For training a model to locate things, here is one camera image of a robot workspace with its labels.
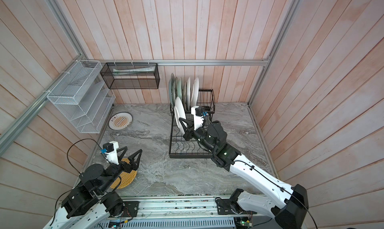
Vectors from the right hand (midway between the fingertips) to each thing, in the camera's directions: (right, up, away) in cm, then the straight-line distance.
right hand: (179, 119), depth 64 cm
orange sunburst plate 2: (-48, -2, +46) cm, 66 cm away
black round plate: (+2, +13, +14) cm, 19 cm away
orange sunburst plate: (+4, +14, +14) cm, 20 cm away
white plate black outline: (+7, +13, +15) cm, 21 cm away
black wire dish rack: (-2, -19, +30) cm, 35 cm away
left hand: (-21, -15, +3) cm, 26 cm away
